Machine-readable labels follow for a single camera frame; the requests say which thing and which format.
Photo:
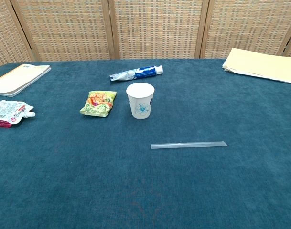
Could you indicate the white paper cup blue flower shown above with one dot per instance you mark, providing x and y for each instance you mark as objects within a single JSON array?
[{"x": 140, "y": 101}]

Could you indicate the blue white toothpaste tube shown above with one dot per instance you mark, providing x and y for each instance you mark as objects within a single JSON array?
[{"x": 135, "y": 74}]

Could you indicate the green orange snack packet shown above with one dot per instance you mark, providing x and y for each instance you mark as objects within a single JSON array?
[{"x": 98, "y": 103}]

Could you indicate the woven rattan folding screen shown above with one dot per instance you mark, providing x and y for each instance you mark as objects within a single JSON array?
[{"x": 157, "y": 28}]

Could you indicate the manila paper folder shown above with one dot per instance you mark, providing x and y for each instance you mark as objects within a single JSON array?
[{"x": 262, "y": 65}]

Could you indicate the white notebook orange spine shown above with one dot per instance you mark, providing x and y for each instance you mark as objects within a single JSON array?
[{"x": 18, "y": 78}]

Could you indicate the white red spout pouch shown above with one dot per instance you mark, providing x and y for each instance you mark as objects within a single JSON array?
[{"x": 7, "y": 113}]

